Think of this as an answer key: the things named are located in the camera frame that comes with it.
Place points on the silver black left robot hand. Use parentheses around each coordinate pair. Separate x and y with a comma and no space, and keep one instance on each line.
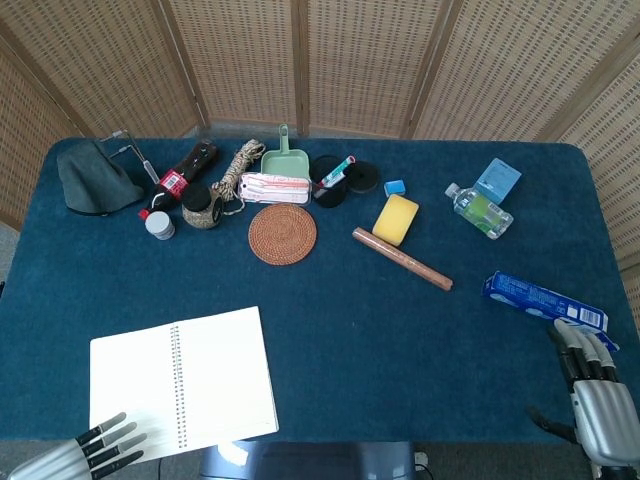
(60,457)

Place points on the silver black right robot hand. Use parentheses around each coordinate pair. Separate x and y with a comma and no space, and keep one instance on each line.
(600,415)

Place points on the spiral lined notebook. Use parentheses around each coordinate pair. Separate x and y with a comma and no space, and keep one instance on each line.
(220,375)

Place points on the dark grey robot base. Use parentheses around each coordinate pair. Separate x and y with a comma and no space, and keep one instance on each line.
(325,462)

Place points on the long blue toothpaste box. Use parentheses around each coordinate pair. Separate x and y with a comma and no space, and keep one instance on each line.
(535,295)

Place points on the blue carpet table cover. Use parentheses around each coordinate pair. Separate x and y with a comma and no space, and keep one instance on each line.
(375,350)

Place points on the clear water bottle green label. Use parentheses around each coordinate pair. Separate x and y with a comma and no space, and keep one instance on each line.
(482,212)

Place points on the small white jar grey lid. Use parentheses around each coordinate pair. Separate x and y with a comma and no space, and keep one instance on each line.
(160,225)

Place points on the brown wooden rolling pin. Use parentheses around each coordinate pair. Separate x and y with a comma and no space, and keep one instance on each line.
(400,257)

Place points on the light blue cardboard box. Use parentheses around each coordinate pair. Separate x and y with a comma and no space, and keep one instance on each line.
(497,180)

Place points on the dark grey-green felt cloth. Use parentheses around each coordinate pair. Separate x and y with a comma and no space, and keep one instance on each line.
(92,182)

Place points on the yellow sponge block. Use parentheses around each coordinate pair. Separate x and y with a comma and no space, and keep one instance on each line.
(395,219)

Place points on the glass jar with black lid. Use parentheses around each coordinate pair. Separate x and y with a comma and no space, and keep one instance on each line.
(200,207)

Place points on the dark cola bottle red label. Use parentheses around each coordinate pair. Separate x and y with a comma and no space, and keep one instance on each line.
(172,182)

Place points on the small blue cube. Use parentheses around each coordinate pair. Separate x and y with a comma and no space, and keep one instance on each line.
(395,187)

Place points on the round woven rattan coaster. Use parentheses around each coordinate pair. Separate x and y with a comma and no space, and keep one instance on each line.
(282,235)

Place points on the pink toothbrush pack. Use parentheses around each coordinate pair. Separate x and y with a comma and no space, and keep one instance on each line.
(275,189)

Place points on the black round discs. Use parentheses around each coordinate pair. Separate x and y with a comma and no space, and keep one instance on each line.
(330,198)

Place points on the light green plastic dustpan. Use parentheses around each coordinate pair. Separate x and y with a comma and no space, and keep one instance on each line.
(285,162)

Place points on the woven rattan folding screen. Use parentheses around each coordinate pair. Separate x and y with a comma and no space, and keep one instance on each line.
(350,60)

